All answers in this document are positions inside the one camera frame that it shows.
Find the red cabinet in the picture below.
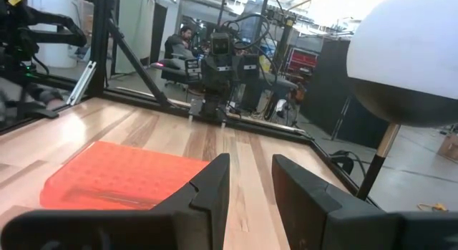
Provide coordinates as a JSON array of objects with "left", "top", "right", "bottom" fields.
[{"left": 286, "top": 47, "right": 319, "bottom": 77}]

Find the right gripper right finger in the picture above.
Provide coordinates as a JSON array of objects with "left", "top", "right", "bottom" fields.
[{"left": 271, "top": 154, "right": 404, "bottom": 250}]

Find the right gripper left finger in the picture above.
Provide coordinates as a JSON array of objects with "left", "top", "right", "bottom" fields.
[{"left": 150, "top": 153, "right": 230, "bottom": 250}]

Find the clear box with orange lid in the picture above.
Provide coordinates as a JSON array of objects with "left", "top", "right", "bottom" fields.
[{"left": 39, "top": 140, "right": 211, "bottom": 211}]

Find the black cable with plug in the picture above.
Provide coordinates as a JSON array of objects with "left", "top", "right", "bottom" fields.
[{"left": 328, "top": 149, "right": 367, "bottom": 179}]

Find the yellow cable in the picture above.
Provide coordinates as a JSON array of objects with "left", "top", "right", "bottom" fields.
[{"left": 416, "top": 201, "right": 449, "bottom": 213}]

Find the white globe table lamp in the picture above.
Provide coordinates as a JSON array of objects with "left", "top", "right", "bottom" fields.
[{"left": 346, "top": 0, "right": 458, "bottom": 201}]

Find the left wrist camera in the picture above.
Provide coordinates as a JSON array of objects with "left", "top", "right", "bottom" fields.
[{"left": 209, "top": 32, "right": 231, "bottom": 57}]

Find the black partition panel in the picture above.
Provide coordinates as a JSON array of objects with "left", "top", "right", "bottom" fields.
[{"left": 299, "top": 38, "right": 391, "bottom": 150}]

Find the cardboard box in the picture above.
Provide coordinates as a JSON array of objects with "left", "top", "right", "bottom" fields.
[{"left": 437, "top": 132, "right": 458, "bottom": 163}]

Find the silver aluminium bar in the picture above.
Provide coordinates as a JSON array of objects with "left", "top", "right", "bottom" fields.
[{"left": 66, "top": 60, "right": 97, "bottom": 107}]

